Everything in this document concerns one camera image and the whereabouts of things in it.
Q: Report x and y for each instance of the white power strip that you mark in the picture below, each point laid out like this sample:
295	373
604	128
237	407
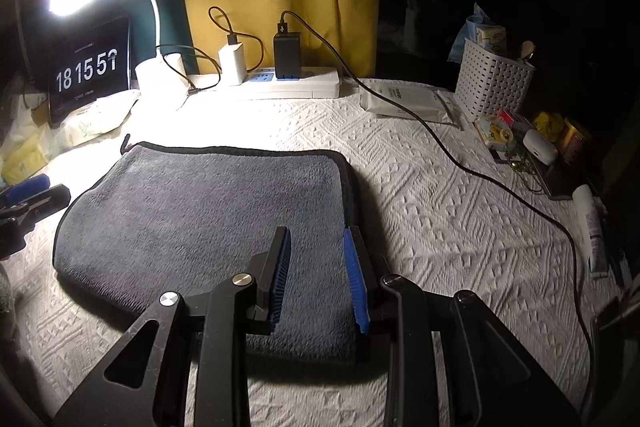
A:
305	84

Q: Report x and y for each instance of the black charger plug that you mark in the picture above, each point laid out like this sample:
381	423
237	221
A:
286	57

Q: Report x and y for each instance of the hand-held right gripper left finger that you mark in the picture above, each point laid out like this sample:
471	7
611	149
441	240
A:
280	279

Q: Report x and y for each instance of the white wipes packet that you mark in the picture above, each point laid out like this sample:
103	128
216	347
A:
407	102

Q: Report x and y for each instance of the yellow tissue packets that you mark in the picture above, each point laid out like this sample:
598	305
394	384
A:
22	159

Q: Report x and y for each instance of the dark flat notebook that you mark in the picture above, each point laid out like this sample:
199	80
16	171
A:
550	182

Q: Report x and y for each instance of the white perforated plastic basket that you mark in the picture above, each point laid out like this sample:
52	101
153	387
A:
492	79

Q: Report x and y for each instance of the white tube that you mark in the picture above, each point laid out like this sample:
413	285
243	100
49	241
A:
591	232

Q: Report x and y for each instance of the white earbud case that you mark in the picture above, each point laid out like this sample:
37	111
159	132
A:
540	147

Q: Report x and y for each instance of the gold round can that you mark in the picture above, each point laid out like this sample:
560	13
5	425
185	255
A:
575	139

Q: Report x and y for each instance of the tissue pack in basket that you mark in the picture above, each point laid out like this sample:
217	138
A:
491	41

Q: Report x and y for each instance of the small yellow packet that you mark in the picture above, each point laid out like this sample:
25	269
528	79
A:
547	122

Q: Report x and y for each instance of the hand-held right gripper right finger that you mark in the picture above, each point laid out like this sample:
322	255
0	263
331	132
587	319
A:
355	284

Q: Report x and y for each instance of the white charger plug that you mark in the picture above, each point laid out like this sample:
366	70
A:
231	64

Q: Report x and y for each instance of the black tablet clock display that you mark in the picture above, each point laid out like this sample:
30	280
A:
90	67

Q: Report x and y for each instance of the blue face mask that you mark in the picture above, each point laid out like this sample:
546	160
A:
467	32

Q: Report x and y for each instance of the white textured table cover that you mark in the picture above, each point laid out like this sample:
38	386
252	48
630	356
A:
450	232

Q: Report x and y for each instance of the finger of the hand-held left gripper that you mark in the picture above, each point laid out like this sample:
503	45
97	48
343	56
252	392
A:
27	187
45	203

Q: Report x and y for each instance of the grey towel with black edge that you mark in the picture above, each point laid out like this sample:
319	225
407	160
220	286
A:
200	217

